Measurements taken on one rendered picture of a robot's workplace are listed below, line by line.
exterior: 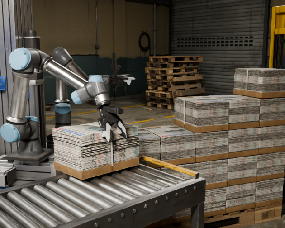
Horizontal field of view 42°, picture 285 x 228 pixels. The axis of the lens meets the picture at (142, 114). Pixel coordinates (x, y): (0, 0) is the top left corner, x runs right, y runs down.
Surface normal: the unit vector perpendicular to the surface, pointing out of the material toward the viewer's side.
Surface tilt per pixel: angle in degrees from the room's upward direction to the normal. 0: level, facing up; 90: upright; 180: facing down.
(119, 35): 90
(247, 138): 90
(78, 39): 90
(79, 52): 90
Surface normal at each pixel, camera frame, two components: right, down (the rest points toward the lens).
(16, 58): -0.25, 0.04
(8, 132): -0.31, 0.29
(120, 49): 0.66, 0.13
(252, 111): 0.37, 0.16
